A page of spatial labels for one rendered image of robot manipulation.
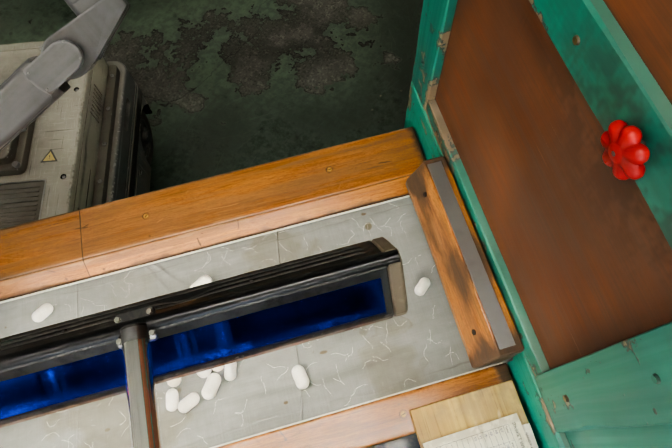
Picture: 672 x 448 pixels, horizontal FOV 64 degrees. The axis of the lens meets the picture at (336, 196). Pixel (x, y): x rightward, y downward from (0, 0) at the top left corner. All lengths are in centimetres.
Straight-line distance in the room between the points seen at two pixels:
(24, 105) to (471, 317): 65
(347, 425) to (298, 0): 175
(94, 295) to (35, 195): 51
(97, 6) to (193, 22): 150
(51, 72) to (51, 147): 72
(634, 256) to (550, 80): 17
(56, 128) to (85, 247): 58
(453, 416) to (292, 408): 23
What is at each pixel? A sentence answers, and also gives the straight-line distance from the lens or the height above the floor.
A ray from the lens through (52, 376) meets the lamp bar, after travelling 55.
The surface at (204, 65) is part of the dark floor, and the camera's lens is 209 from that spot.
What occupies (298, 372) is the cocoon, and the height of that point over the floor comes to 76.
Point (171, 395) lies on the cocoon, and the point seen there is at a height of 76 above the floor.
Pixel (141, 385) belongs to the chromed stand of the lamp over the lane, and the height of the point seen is 112.
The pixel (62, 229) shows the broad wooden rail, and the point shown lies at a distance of 99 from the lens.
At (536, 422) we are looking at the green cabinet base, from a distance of 83.
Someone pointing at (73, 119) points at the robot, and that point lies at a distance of 148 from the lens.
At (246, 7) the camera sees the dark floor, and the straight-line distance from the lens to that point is 225.
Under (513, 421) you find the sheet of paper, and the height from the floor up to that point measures 78.
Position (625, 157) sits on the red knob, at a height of 125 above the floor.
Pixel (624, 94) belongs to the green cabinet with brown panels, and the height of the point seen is 125.
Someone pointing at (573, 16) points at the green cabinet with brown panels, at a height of 125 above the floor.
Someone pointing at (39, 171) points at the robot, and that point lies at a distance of 144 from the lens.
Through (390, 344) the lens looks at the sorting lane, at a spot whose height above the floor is 74.
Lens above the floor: 157
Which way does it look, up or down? 65 degrees down
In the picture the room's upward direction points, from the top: 4 degrees counter-clockwise
